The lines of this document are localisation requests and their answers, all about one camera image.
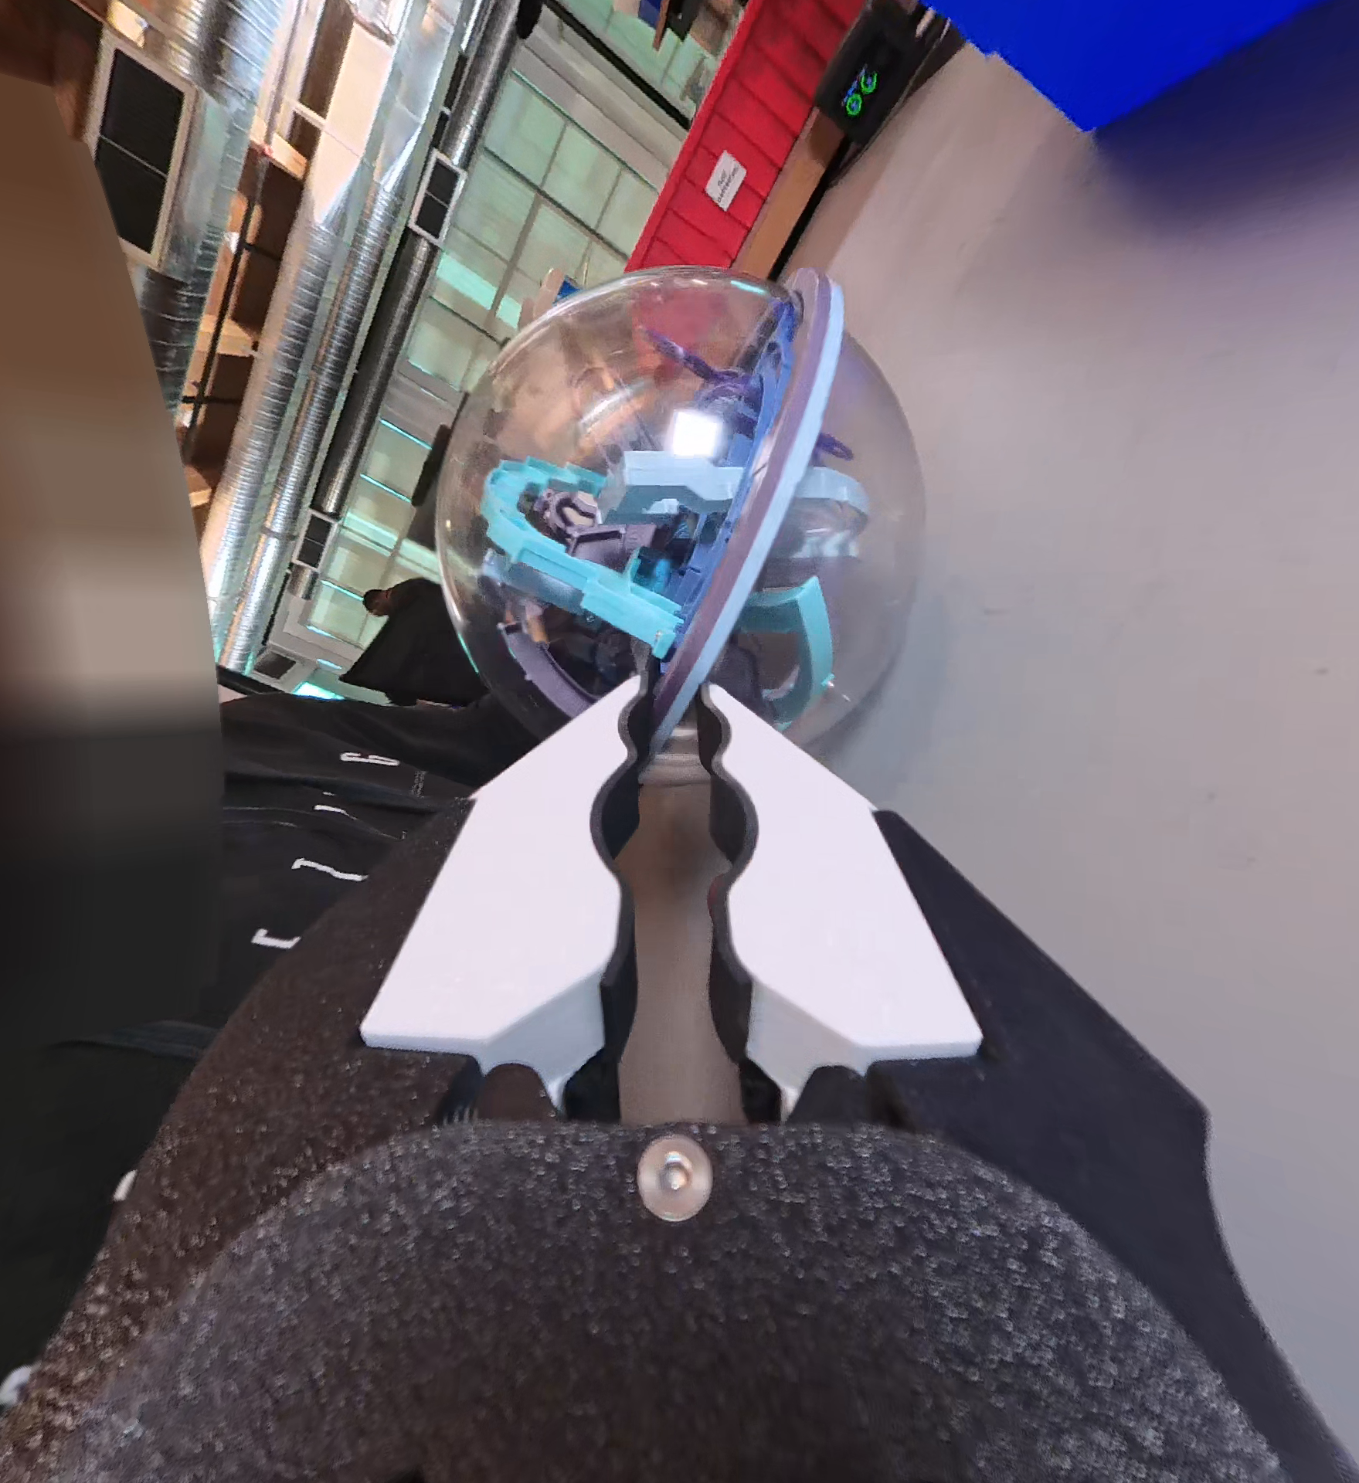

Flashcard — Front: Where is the silver ventilation duct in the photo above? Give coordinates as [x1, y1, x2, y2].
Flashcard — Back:
[202, 0, 523, 673]

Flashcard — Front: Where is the small black digital timer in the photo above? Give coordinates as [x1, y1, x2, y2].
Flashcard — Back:
[812, 10, 926, 131]

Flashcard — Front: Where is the red plastic bin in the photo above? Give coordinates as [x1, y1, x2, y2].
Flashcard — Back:
[626, 0, 869, 277]

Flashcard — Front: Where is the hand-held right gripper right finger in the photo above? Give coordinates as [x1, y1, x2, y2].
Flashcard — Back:
[702, 683, 985, 1118]

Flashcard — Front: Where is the clear plastic maze ball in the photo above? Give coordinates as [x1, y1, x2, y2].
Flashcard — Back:
[435, 267, 930, 756]

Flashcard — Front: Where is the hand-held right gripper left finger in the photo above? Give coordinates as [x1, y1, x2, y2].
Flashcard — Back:
[360, 681, 651, 1113]

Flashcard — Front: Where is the blue plastic bin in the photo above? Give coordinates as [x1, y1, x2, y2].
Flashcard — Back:
[935, 0, 1334, 136]

